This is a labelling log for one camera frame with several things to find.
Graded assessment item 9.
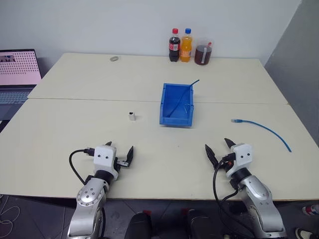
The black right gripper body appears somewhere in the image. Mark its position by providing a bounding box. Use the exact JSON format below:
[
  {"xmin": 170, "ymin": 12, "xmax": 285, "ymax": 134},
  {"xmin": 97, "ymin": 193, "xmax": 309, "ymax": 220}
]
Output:
[{"xmin": 219, "ymin": 152, "xmax": 236, "ymax": 173}]

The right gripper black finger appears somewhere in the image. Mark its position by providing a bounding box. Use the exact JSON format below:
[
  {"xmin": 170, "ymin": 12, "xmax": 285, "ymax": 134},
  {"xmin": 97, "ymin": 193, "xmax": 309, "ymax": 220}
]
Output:
[
  {"xmin": 204, "ymin": 143, "xmax": 219, "ymax": 171},
  {"xmin": 224, "ymin": 138, "xmax": 236, "ymax": 152}
]

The orange soda bottle blue cap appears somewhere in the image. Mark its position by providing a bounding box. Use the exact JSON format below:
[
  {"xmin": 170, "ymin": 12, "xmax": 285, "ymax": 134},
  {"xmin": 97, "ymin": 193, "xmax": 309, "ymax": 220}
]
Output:
[{"xmin": 179, "ymin": 27, "xmax": 193, "ymax": 63}]

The blue plastic storage bin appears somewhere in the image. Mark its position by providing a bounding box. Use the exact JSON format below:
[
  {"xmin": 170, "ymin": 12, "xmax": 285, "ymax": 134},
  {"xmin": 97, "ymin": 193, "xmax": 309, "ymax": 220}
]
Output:
[{"xmin": 158, "ymin": 82, "xmax": 195, "ymax": 127}]

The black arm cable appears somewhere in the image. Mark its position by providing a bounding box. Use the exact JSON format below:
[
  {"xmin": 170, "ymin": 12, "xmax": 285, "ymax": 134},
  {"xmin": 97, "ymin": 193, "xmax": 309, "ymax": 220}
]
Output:
[
  {"xmin": 69, "ymin": 148, "xmax": 96, "ymax": 186},
  {"xmin": 212, "ymin": 159, "xmax": 253, "ymax": 238}
]

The dark rounded shape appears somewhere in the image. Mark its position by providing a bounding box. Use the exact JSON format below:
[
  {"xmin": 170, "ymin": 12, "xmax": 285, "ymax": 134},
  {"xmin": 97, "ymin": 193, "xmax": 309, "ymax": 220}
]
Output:
[
  {"xmin": 126, "ymin": 211, "xmax": 153, "ymax": 239},
  {"xmin": 184, "ymin": 208, "xmax": 218, "ymax": 239}
]

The clear jar brown liquid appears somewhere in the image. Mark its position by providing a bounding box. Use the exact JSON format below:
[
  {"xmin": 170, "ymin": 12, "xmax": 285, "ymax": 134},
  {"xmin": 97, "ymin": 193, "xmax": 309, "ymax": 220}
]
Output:
[{"xmin": 194, "ymin": 37, "xmax": 214, "ymax": 66}]

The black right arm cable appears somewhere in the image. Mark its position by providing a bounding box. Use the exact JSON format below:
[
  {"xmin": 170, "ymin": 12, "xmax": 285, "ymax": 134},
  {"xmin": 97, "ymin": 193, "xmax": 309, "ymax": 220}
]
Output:
[{"xmin": 212, "ymin": 159, "xmax": 253, "ymax": 238}]

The thin blue cable piece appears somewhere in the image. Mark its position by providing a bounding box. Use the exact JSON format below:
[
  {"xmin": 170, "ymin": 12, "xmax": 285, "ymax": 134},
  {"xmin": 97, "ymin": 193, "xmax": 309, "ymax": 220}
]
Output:
[{"xmin": 166, "ymin": 79, "xmax": 200, "ymax": 118}]

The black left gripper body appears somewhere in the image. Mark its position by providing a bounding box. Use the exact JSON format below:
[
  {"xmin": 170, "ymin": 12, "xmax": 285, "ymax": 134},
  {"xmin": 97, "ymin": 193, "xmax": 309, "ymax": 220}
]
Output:
[{"xmin": 114, "ymin": 157, "xmax": 130, "ymax": 171}]

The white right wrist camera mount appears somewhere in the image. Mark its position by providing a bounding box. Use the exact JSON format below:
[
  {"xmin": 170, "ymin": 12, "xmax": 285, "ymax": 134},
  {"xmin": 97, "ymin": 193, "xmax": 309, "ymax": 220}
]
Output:
[{"xmin": 225, "ymin": 142, "xmax": 254, "ymax": 179}]

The white red sneaker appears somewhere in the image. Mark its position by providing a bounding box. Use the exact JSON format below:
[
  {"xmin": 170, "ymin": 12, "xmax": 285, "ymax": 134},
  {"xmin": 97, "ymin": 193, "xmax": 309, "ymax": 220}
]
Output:
[{"xmin": 302, "ymin": 203, "xmax": 319, "ymax": 217}]

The black white sneaker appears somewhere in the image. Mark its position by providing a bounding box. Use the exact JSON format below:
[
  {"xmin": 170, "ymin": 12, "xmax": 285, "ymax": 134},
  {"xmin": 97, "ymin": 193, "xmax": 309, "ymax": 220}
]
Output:
[{"xmin": 295, "ymin": 227, "xmax": 315, "ymax": 239}]

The blue Ethernet cable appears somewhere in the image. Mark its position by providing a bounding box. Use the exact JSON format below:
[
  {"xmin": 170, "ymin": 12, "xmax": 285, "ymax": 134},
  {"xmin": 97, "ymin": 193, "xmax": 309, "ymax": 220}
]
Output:
[{"xmin": 231, "ymin": 119, "xmax": 293, "ymax": 153}]

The thin white floor cable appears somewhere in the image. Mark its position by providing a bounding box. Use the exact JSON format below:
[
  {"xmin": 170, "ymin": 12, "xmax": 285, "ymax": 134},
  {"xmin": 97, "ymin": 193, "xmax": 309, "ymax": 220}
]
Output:
[{"xmin": 0, "ymin": 193, "xmax": 21, "ymax": 233}]

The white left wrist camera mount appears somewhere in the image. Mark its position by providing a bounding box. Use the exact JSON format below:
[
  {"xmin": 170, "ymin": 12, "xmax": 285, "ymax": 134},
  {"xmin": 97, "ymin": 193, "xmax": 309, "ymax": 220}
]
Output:
[{"xmin": 93, "ymin": 144, "xmax": 121, "ymax": 180}]

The open laptop pink screen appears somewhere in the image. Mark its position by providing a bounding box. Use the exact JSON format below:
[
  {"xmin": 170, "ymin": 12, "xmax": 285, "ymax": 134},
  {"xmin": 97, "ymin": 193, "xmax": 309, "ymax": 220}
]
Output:
[{"xmin": 0, "ymin": 48, "xmax": 43, "ymax": 121}]

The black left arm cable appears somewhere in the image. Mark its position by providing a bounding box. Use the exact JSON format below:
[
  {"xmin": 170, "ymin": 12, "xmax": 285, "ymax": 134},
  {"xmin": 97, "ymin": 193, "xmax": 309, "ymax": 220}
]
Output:
[{"xmin": 69, "ymin": 148, "xmax": 96, "ymax": 186}]

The cola bottle red cap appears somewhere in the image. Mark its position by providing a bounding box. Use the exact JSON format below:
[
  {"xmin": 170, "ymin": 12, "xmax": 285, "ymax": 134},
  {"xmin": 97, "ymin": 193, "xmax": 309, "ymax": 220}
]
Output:
[{"xmin": 168, "ymin": 27, "xmax": 181, "ymax": 63}]

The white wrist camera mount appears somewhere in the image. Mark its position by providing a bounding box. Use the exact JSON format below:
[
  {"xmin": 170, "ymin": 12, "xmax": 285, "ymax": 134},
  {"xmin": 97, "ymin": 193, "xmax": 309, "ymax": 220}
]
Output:
[
  {"xmin": 225, "ymin": 142, "xmax": 254, "ymax": 179},
  {"xmin": 93, "ymin": 144, "xmax": 121, "ymax": 180}
]

